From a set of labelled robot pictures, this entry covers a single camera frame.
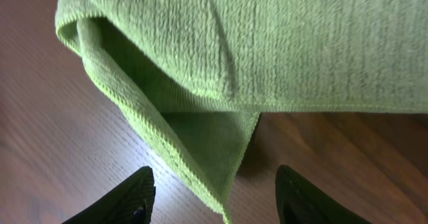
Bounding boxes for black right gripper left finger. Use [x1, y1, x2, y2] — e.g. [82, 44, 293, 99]
[64, 166, 156, 224]

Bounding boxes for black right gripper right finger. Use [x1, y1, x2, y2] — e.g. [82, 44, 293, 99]
[275, 165, 370, 224]

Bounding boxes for light green microfiber cloth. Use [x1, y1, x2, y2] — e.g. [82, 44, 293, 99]
[55, 0, 427, 223]

